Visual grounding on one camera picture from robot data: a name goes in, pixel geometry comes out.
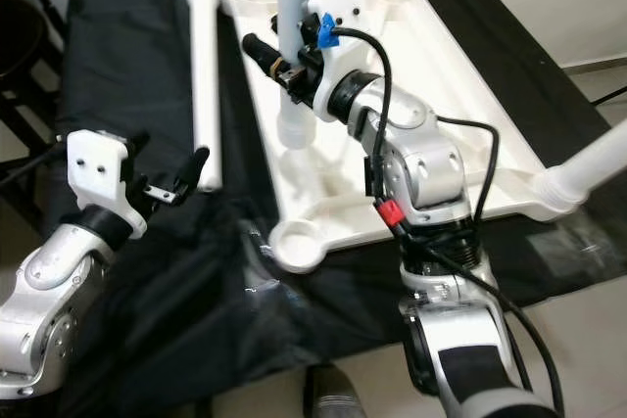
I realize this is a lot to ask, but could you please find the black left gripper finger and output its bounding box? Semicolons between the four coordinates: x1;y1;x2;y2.
171;147;213;206

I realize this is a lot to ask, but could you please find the black tablecloth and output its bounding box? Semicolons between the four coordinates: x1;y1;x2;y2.
49;0;627;409

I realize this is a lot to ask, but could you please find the black round stool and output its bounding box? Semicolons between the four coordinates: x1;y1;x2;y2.
0;0;62;130

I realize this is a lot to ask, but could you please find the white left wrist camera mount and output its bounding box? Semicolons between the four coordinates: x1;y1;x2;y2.
66;129;143;240

